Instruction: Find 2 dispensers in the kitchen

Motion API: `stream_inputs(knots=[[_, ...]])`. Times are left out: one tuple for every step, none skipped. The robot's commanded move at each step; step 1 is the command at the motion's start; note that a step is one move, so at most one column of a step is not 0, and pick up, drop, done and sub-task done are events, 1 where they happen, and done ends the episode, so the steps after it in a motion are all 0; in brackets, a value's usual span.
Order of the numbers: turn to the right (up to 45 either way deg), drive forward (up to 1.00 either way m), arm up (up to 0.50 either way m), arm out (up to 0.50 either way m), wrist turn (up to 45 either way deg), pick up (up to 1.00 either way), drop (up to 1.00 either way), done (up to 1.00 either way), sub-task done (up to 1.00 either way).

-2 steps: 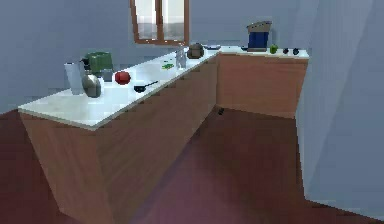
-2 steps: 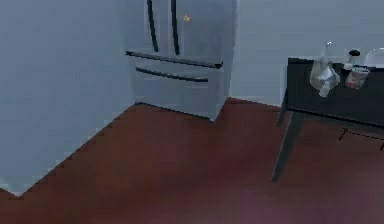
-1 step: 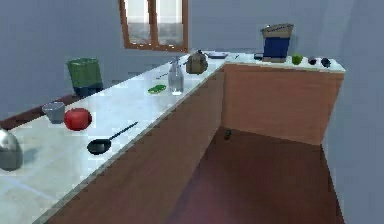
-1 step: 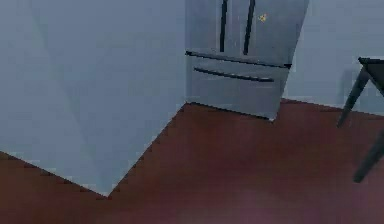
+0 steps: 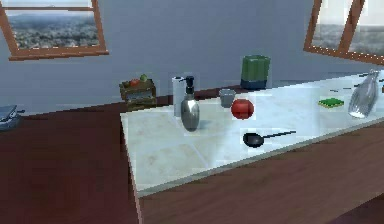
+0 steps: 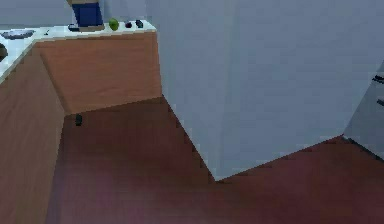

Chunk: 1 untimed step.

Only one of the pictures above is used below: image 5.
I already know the silver soap dispenser black pump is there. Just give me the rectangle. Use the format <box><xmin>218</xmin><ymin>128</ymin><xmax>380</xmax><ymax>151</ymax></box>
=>
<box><xmin>180</xmin><ymin>75</ymin><xmax>201</xmax><ymax>132</ymax></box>

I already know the white paper towel roll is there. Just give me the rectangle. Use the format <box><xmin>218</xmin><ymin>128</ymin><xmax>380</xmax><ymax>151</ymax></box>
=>
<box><xmin>171</xmin><ymin>76</ymin><xmax>186</xmax><ymax>118</ymax></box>

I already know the grey cup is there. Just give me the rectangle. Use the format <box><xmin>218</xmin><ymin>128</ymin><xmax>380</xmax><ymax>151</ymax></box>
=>
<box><xmin>218</xmin><ymin>88</ymin><xmax>237</xmax><ymax>109</ymax></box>

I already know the red apple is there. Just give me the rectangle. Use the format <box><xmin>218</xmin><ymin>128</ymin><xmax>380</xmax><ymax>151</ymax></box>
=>
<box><xmin>230</xmin><ymin>98</ymin><xmax>255</xmax><ymax>120</ymax></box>

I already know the brown wooden crate shelf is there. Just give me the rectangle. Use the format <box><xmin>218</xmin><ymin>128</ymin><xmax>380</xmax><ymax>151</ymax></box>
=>
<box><xmin>119</xmin><ymin>78</ymin><xmax>158</xmax><ymax>112</ymax></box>

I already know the white topped brown counter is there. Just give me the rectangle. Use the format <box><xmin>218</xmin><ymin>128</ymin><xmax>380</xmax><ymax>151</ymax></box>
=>
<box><xmin>119</xmin><ymin>69</ymin><xmax>384</xmax><ymax>224</ymax></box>

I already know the black ladle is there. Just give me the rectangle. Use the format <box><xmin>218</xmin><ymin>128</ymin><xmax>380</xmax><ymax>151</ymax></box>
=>
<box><xmin>242</xmin><ymin>130</ymin><xmax>297</xmax><ymax>149</ymax></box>

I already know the green bin blue base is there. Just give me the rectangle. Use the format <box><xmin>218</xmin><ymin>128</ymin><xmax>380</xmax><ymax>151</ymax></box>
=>
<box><xmin>240</xmin><ymin>54</ymin><xmax>271</xmax><ymax>91</ymax></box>

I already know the green yellow sponge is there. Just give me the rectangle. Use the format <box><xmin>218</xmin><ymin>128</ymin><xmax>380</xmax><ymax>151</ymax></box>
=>
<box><xmin>317</xmin><ymin>96</ymin><xmax>345</xmax><ymax>109</ymax></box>

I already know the brown framed window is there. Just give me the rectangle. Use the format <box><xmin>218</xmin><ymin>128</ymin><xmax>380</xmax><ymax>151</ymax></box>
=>
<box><xmin>0</xmin><ymin>0</ymin><xmax>110</xmax><ymax>62</ymax></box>
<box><xmin>303</xmin><ymin>0</ymin><xmax>384</xmax><ymax>66</ymax></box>

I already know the clear glass bottle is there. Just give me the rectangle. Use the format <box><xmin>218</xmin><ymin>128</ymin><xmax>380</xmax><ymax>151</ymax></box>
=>
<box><xmin>347</xmin><ymin>69</ymin><xmax>381</xmax><ymax>119</ymax></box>

